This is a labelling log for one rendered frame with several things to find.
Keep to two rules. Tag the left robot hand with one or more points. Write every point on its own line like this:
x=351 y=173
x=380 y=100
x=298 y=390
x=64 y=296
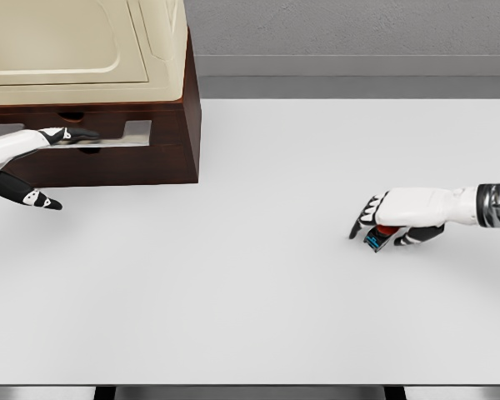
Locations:
x=8 y=143

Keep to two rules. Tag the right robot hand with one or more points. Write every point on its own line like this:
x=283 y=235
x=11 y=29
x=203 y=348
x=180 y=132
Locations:
x=412 y=206

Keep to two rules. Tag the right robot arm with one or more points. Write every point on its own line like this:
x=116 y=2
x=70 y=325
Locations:
x=489 y=205

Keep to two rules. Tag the brown wooden cabinet cream top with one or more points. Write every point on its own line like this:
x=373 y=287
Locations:
x=87 y=54

